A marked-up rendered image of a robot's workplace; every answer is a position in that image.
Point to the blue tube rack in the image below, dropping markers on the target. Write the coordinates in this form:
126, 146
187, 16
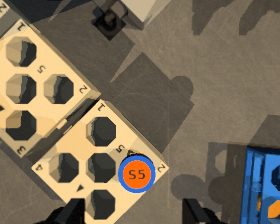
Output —
253, 170

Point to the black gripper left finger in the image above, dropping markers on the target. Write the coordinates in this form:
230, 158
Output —
72, 213

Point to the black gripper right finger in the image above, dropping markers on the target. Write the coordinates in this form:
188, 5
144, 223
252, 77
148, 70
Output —
193, 213

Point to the beige sloped button box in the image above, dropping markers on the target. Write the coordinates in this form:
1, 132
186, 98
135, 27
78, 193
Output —
137, 10

